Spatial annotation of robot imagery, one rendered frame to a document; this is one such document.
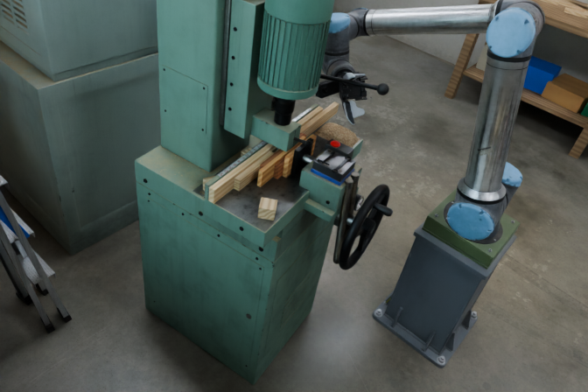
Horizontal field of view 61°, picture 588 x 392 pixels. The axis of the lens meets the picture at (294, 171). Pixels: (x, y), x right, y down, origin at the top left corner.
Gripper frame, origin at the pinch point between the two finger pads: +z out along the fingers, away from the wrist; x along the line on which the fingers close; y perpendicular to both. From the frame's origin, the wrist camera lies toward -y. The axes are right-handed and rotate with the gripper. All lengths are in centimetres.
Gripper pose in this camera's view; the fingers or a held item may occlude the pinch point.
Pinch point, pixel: (351, 101)
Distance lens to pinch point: 150.5
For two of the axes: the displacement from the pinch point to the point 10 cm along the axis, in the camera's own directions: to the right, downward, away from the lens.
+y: 9.9, -1.2, 0.9
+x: 0.5, 8.5, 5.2
